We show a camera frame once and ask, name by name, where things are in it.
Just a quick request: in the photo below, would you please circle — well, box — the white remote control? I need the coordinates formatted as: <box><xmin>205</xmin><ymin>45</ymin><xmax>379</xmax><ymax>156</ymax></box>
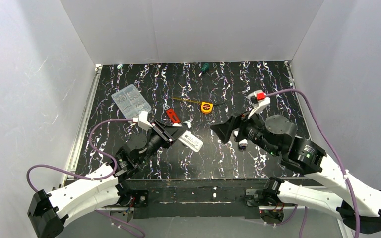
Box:
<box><xmin>178</xmin><ymin>130</ymin><xmax>203</xmax><ymax>152</ymax></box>

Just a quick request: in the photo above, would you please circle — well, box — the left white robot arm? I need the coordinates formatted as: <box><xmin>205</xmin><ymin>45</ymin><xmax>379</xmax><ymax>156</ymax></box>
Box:
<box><xmin>27</xmin><ymin>118</ymin><xmax>203</xmax><ymax>238</ymax></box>

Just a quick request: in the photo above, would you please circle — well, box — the small silver wrench piece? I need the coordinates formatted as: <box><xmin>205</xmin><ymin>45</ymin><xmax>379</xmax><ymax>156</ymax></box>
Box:
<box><xmin>184</xmin><ymin>120</ymin><xmax>193</xmax><ymax>129</ymax></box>

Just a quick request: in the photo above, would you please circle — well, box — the yellow tape measure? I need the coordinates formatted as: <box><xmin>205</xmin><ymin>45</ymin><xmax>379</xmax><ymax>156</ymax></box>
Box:
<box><xmin>172</xmin><ymin>98</ymin><xmax>227</xmax><ymax>114</ymax></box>

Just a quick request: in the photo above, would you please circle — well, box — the clear plastic screw box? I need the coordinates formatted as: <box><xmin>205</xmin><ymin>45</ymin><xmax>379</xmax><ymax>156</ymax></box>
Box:
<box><xmin>111</xmin><ymin>84</ymin><xmax>152</xmax><ymax>119</ymax></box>

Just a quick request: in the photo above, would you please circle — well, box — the red handled adjustable wrench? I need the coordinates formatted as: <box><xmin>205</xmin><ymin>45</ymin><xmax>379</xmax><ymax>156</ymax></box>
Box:
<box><xmin>164</xmin><ymin>105</ymin><xmax>181</xmax><ymax>126</ymax></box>

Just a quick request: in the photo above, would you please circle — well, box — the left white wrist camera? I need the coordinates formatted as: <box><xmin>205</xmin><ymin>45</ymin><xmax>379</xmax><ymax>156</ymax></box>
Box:
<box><xmin>132</xmin><ymin>111</ymin><xmax>153</xmax><ymax>131</ymax></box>

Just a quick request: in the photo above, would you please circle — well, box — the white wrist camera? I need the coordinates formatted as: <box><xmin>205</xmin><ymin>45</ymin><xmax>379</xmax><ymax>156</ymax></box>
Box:
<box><xmin>247</xmin><ymin>90</ymin><xmax>271</xmax><ymax>119</ymax></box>
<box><xmin>132</xmin><ymin>111</ymin><xmax>153</xmax><ymax>131</ymax></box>

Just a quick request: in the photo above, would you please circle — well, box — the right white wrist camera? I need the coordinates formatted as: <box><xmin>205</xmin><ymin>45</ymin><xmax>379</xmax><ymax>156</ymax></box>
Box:
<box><xmin>247</xmin><ymin>90</ymin><xmax>271</xmax><ymax>119</ymax></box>

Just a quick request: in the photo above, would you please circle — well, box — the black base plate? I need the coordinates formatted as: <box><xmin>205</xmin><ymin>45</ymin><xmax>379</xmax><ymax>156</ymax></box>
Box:
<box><xmin>125</xmin><ymin>178</ymin><xmax>281</xmax><ymax>219</ymax></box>

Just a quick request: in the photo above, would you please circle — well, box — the green handled screwdriver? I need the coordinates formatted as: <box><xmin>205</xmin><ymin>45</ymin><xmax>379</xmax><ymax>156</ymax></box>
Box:
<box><xmin>198</xmin><ymin>63</ymin><xmax>210</xmax><ymax>77</ymax></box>

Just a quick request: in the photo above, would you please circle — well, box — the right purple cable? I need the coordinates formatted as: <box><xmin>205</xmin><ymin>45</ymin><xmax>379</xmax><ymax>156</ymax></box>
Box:
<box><xmin>265</xmin><ymin>88</ymin><xmax>361</xmax><ymax>238</ymax></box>

